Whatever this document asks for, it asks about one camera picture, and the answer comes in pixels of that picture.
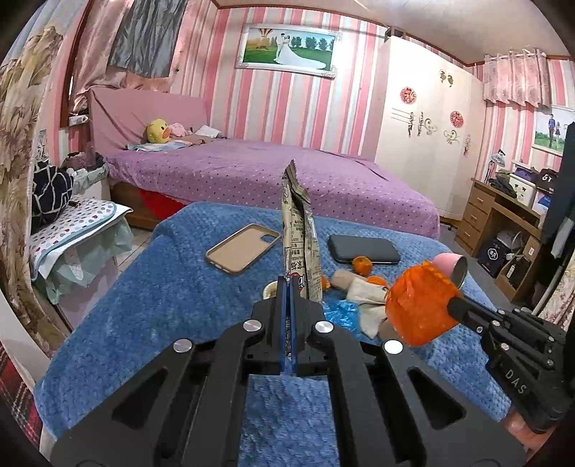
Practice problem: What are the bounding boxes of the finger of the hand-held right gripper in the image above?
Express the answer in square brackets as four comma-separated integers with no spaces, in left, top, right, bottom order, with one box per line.
[446,294,500,332]

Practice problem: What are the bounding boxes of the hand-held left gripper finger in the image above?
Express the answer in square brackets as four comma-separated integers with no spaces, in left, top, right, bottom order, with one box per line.
[290,275,526,467]
[49,275,288,467]

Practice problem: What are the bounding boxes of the blue plastic wrapper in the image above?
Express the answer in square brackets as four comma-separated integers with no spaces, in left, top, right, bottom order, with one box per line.
[322,301,360,334]

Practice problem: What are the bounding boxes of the orange plastic bag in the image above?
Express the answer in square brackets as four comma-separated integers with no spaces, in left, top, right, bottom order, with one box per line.
[385,263,461,347]

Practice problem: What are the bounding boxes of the printed snack wrapper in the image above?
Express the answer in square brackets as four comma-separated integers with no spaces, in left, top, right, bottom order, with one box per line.
[281,161,324,302]

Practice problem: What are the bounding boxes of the pink cup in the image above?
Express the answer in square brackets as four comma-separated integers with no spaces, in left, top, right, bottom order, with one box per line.
[432,253,470,288]

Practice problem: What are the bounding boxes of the beige cloth pouch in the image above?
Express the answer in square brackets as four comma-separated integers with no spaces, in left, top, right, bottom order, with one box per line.
[331,269,392,338]

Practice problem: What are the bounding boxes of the tan phone case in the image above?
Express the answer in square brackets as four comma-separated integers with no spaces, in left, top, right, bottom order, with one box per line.
[205,223,282,276]

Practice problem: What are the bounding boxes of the wooden desk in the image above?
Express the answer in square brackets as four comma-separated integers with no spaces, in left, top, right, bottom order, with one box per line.
[456,177,546,302]

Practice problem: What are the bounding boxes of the dark grey wallet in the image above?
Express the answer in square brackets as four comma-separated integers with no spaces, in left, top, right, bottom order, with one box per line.
[327,234,401,265]

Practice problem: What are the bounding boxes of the blue fleece blanket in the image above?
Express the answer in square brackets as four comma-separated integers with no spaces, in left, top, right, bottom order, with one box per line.
[33,201,513,467]

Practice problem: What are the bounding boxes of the white storage box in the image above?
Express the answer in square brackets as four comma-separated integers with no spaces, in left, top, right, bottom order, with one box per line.
[512,167,540,208]

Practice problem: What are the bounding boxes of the purple dotted bed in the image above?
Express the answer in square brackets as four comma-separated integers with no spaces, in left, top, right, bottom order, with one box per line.
[103,138,441,240]

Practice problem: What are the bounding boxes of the red cloth under bed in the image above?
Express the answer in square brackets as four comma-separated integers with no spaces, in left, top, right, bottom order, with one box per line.
[139,189,188,217]

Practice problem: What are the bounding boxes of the white wardrobe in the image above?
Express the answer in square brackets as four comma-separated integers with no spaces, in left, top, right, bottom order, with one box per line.
[374,36,487,221]

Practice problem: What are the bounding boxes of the small framed couple photo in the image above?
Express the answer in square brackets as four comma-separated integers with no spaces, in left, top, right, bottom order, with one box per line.
[532,105,575,157]

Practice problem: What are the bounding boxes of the pale green sheet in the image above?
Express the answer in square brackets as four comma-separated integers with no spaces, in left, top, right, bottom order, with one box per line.
[33,216,134,306]

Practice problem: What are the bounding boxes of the light blue cloth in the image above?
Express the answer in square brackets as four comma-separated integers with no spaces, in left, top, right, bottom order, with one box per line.
[126,140,189,152]

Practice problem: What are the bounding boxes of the yellow duck plush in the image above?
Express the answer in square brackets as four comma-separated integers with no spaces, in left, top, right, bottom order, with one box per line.
[146,119,172,145]

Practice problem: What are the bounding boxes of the polka-dot cushion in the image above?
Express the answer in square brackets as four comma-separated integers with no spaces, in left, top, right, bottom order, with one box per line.
[28,198,134,270]

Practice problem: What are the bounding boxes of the pink window curtain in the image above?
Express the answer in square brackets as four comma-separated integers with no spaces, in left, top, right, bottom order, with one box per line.
[483,50,551,108]

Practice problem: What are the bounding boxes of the white bedside cabinet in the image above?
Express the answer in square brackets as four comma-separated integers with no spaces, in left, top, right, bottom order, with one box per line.
[67,153,111,201]

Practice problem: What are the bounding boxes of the pink covered headboard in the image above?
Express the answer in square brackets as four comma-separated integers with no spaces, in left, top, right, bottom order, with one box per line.
[87,87,212,156]

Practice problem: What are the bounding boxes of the navy patterned cloth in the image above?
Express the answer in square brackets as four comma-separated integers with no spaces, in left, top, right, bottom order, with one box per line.
[31,159,75,228]

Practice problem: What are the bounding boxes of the red plaid cloth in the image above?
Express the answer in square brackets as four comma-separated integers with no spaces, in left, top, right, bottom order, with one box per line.
[0,346,44,452]

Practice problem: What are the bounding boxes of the framed wedding photo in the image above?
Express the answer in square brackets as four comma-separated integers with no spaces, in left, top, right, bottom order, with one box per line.
[236,23,339,80]

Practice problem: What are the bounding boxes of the floral curtain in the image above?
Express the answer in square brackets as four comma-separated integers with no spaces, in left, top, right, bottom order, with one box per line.
[0,24,69,355]

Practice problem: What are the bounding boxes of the grey hanging cloth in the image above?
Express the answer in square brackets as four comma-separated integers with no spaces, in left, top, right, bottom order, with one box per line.
[108,0,188,78]

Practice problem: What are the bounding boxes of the shiny pink curtain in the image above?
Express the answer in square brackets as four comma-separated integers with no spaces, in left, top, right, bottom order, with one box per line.
[69,0,189,109]

